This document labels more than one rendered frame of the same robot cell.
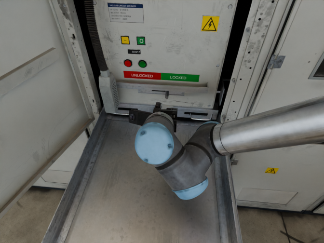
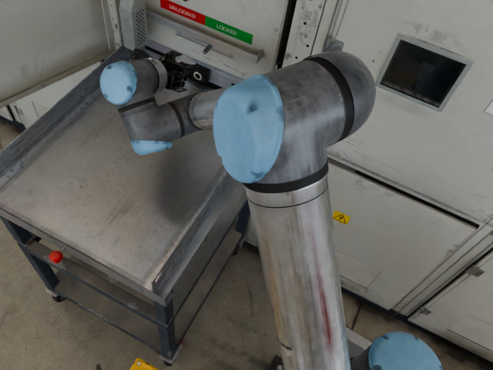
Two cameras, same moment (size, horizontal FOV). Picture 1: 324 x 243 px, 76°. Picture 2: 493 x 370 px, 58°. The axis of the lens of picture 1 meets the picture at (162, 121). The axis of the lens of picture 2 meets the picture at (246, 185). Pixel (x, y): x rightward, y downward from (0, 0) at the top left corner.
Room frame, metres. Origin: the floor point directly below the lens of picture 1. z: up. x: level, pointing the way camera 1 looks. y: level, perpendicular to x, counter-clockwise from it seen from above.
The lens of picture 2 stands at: (-0.33, -0.45, 1.90)
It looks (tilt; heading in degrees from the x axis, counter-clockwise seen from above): 54 degrees down; 12
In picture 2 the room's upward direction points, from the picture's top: 11 degrees clockwise
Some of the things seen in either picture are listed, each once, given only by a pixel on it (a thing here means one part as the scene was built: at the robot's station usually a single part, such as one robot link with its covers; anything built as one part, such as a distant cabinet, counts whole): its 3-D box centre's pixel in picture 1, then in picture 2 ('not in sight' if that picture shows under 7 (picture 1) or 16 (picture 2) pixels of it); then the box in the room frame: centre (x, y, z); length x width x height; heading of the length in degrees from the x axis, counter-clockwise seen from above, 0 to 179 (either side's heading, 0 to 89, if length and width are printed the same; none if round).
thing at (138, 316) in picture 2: not in sight; (147, 219); (0.38, 0.04, 0.46); 0.64 x 0.58 x 0.66; 174
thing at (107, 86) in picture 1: (109, 91); (134, 20); (0.71, 0.22, 1.04); 0.08 x 0.05 x 0.17; 174
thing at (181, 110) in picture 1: (161, 108); (205, 67); (0.77, 0.00, 0.89); 0.54 x 0.05 x 0.06; 84
